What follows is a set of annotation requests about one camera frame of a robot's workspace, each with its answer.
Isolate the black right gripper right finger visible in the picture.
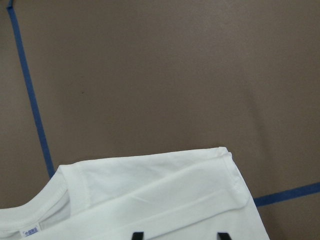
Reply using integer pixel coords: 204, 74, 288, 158
216, 225, 237, 240

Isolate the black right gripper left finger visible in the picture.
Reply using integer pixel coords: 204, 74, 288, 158
132, 227, 145, 240

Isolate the white printed t-shirt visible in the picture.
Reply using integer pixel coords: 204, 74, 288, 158
0, 147, 269, 240

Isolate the blue tape line crosswise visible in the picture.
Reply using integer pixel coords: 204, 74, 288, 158
253, 182, 320, 207

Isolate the blue tape line centre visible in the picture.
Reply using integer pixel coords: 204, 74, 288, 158
6, 0, 55, 179

